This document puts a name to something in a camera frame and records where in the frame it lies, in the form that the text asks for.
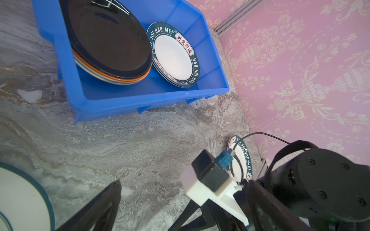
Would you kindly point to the large green-rim white plate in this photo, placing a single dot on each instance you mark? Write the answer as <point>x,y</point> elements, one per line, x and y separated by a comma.
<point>241,166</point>

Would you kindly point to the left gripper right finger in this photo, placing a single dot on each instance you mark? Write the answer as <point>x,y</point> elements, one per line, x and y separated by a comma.
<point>266,213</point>

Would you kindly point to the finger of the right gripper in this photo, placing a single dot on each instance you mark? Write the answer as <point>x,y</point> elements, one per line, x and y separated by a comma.
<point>198,224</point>
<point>216,216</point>

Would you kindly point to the small green-rim plate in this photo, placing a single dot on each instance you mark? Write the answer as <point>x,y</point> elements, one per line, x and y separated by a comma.
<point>173,56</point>

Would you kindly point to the orange plate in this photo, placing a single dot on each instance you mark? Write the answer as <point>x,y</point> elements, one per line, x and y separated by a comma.
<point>100,72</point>

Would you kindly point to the white plate black flower outline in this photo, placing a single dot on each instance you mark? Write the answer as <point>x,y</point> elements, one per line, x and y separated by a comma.
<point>25,205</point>

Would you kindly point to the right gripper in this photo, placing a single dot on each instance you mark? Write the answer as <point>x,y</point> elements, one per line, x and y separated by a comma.
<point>326,188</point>

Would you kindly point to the cream plate small motifs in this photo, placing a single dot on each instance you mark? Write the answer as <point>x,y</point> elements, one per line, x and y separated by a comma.
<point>112,80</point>

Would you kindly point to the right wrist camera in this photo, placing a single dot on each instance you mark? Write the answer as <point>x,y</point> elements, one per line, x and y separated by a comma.
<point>205,179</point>

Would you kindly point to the blue plastic bin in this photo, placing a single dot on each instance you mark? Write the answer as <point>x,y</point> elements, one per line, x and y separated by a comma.
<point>90,98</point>

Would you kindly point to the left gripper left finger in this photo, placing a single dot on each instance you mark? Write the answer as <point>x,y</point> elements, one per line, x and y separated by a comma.
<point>99,214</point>

